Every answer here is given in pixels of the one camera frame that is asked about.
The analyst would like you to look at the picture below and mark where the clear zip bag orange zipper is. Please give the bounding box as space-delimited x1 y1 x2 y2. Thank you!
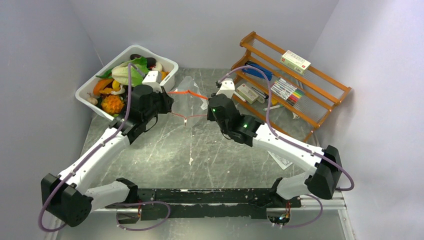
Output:
167 76 208 128

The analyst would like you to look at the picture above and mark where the green napa cabbage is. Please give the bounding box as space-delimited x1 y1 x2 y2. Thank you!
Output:
111 60 150 87

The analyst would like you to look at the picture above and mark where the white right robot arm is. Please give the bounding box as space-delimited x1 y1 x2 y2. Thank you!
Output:
207 94 342 207

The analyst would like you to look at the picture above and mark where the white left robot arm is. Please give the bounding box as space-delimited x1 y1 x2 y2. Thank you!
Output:
38 84 174 232

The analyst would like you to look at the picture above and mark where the white plastic food bin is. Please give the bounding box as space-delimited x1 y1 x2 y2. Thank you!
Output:
75 44 179 122

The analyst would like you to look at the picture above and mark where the white red eraser box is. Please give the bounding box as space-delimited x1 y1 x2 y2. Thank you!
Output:
236 83 259 104

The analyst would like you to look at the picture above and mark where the dark purple eggplant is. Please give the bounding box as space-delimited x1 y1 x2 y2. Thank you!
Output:
130 53 157 70

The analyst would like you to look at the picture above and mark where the orange spiky dragon fruit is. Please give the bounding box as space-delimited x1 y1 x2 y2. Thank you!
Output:
100 95 125 115

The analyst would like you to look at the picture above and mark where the blue stapler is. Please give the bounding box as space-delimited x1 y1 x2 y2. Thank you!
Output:
242 60 273 81

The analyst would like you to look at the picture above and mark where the orange wooden rack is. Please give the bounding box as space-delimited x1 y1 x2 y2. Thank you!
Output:
232 31 352 142

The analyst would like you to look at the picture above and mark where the white garlic bulb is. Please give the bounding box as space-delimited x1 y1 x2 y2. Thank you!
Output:
86 92 99 106

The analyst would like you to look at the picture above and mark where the coloured marker pen set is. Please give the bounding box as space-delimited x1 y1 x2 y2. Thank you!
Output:
271 78 305 106

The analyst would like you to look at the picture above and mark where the white printed leaflet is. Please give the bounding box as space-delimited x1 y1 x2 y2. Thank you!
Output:
268 151 293 170

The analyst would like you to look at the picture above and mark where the white box on rack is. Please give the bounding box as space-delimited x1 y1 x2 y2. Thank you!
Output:
280 50 311 75

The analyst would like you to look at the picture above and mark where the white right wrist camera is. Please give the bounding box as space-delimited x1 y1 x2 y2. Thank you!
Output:
216 78 236 99

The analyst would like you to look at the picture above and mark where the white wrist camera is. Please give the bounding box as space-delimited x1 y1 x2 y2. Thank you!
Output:
142 70 162 93
216 78 236 99

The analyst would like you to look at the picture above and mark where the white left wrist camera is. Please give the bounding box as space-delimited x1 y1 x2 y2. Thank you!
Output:
142 70 162 93

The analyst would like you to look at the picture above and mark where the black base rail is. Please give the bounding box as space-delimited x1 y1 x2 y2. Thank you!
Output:
108 178 301 221

